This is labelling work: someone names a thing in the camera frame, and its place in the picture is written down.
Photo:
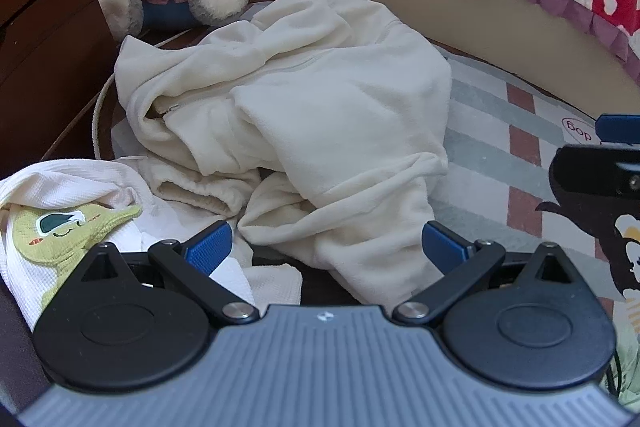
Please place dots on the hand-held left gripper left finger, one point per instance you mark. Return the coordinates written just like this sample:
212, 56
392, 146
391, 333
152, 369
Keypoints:
210, 247

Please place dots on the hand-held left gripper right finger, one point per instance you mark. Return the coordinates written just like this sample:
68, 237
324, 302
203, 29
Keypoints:
445, 247

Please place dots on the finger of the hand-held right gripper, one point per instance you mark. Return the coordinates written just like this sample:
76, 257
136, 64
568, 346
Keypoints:
620, 128
585, 172

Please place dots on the cream fleece jacket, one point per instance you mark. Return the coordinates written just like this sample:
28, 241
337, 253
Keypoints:
325, 107

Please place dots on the striped cartoon floor mat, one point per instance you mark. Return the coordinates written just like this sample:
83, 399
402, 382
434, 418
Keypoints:
480, 157

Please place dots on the white waffle garment crocodile print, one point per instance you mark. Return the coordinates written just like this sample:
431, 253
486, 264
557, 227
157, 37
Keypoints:
30, 187

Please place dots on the pale green cloth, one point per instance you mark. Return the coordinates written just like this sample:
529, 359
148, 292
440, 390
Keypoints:
631, 357

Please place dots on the dark wooden cabinet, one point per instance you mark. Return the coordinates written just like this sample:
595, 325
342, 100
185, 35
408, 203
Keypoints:
40, 7

